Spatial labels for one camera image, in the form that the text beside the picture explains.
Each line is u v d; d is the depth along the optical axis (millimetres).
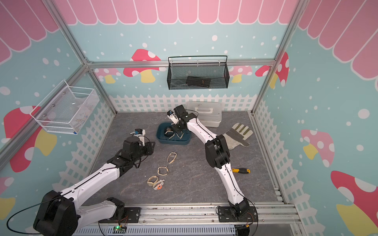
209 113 1032
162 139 1046
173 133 1053
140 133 744
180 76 1013
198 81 846
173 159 934
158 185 816
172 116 893
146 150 755
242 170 874
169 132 1052
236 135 1053
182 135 1052
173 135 1050
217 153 605
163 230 712
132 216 742
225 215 740
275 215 761
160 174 871
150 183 831
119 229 727
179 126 872
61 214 401
